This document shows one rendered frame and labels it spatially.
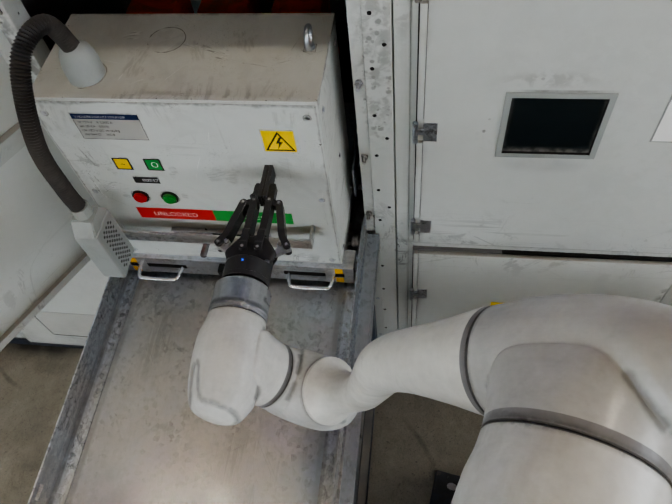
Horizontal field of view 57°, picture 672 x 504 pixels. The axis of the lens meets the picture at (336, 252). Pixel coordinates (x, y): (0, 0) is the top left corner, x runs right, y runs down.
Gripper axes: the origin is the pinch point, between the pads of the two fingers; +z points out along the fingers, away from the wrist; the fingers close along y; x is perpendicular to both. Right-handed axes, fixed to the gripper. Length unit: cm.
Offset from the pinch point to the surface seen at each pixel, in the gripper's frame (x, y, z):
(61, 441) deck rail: -35, -42, -38
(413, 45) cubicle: 15.7, 24.4, 17.4
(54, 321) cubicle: -97, -96, 16
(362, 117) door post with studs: -1.0, 15.1, 17.7
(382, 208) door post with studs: -28.7, 18.0, 17.3
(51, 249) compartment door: -30, -57, 3
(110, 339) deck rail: -38, -40, -15
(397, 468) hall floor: -123, 22, -16
